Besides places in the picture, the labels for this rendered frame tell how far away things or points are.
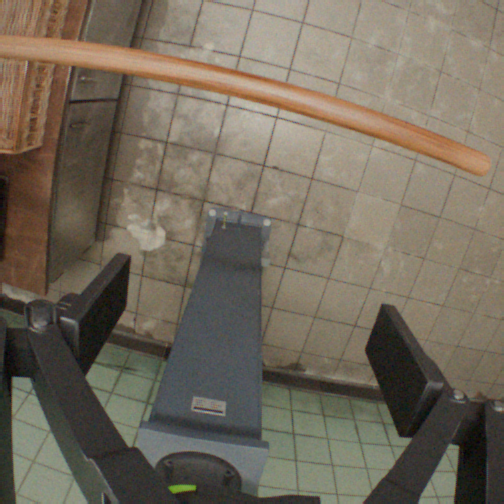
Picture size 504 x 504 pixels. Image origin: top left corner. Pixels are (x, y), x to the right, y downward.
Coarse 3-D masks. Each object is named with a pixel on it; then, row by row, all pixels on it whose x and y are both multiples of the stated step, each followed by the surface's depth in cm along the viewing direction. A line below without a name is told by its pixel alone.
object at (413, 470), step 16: (448, 400) 13; (464, 400) 13; (432, 416) 12; (448, 416) 13; (416, 432) 12; (432, 432) 12; (448, 432) 12; (416, 448) 11; (432, 448) 11; (400, 464) 10; (416, 464) 10; (432, 464) 10; (384, 480) 9; (400, 480) 9; (416, 480) 10; (368, 496) 8; (384, 496) 8; (400, 496) 8; (416, 496) 8
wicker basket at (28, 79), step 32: (0, 0) 87; (32, 0) 87; (64, 0) 86; (0, 32) 90; (32, 32) 78; (0, 64) 94; (32, 64) 84; (0, 96) 97; (32, 96) 89; (0, 128) 100; (32, 128) 101
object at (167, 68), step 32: (64, 64) 40; (96, 64) 40; (128, 64) 40; (160, 64) 40; (192, 64) 40; (256, 96) 41; (288, 96) 41; (320, 96) 41; (352, 128) 43; (384, 128) 42; (416, 128) 42; (448, 160) 43; (480, 160) 43
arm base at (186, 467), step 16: (160, 464) 59; (176, 464) 57; (192, 464) 57; (208, 464) 57; (224, 464) 59; (176, 480) 55; (192, 480) 55; (208, 480) 55; (224, 480) 58; (240, 480) 60
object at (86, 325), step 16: (128, 256) 20; (112, 272) 17; (128, 272) 20; (96, 288) 16; (112, 288) 17; (80, 304) 14; (96, 304) 15; (112, 304) 18; (64, 320) 13; (80, 320) 13; (96, 320) 15; (112, 320) 18; (64, 336) 13; (80, 336) 14; (96, 336) 16; (80, 352) 14; (96, 352) 16; (80, 368) 14
